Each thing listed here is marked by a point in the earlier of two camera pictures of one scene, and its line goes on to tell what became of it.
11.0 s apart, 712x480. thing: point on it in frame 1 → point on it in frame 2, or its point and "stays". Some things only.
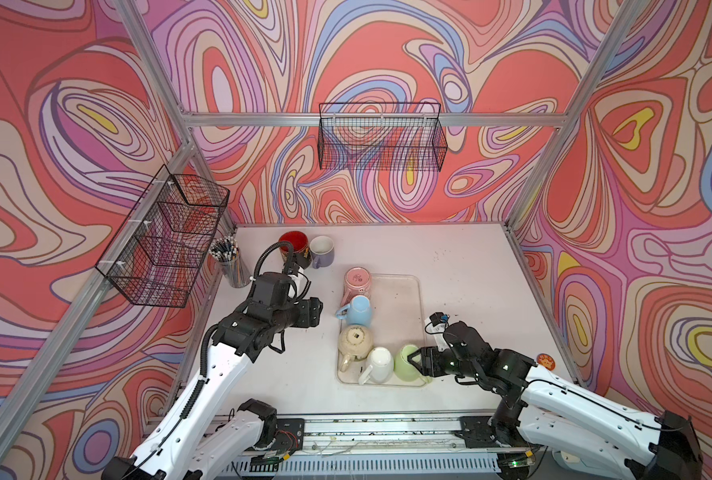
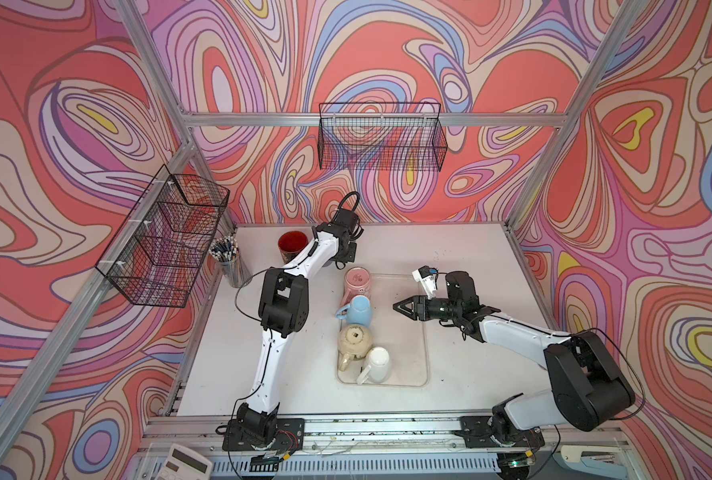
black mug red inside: [301, 254] stays
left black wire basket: [157, 253] stays
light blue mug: [358, 311] stays
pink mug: [357, 282] stays
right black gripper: [429, 360] → [419, 306]
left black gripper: [309, 313] → [352, 252]
